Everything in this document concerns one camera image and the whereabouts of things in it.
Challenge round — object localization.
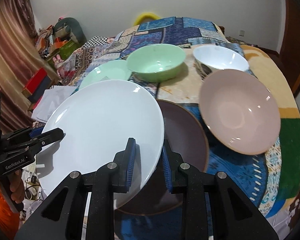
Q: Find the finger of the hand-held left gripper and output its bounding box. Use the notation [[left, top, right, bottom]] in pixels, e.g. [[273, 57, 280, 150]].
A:
[[27, 127, 66, 153], [1, 127, 44, 146]]

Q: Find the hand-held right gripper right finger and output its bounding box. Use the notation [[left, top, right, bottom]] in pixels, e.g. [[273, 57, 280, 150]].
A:
[[162, 139, 287, 240]]

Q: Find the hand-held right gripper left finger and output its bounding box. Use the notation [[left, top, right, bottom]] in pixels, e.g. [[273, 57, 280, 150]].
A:
[[14, 137, 137, 240]]

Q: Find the dark brown plate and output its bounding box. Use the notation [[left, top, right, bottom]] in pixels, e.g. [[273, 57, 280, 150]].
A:
[[115, 99, 210, 215]]

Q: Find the large white plate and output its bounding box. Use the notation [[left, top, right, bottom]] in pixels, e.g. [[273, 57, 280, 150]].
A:
[[36, 80, 165, 209]]

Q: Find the green plate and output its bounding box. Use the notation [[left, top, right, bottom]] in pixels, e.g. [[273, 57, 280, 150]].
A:
[[79, 59, 133, 90]]

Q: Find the pink bowl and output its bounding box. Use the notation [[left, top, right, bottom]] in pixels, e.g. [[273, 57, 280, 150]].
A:
[[199, 69, 281, 155]]

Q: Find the green bowl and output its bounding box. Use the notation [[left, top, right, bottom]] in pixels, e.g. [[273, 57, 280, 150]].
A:
[[126, 44, 187, 82]]

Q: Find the white spotted bowl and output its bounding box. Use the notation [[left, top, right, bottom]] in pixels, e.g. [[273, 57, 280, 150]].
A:
[[192, 45, 250, 77]]

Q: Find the person's left hand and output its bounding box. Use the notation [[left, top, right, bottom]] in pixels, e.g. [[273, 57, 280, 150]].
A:
[[10, 170, 26, 206]]

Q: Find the red box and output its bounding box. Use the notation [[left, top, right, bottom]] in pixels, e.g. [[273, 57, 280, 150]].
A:
[[24, 67, 51, 97]]

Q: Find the brown striped curtain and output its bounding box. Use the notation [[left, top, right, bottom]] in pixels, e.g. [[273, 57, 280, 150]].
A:
[[0, 0, 63, 135]]

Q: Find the green box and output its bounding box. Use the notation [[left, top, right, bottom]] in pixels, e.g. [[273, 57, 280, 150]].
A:
[[60, 40, 82, 60]]

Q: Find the orange box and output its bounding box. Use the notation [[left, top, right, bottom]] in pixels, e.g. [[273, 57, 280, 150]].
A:
[[52, 37, 68, 52]]

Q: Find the dark green bag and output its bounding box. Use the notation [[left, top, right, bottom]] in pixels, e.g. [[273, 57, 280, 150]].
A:
[[54, 17, 87, 43]]

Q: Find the blue patchwork blanket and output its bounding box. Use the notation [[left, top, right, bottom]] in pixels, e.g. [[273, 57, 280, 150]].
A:
[[31, 16, 280, 240]]

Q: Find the wooden door frame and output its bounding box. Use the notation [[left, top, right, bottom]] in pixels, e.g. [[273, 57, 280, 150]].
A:
[[281, 0, 300, 96]]

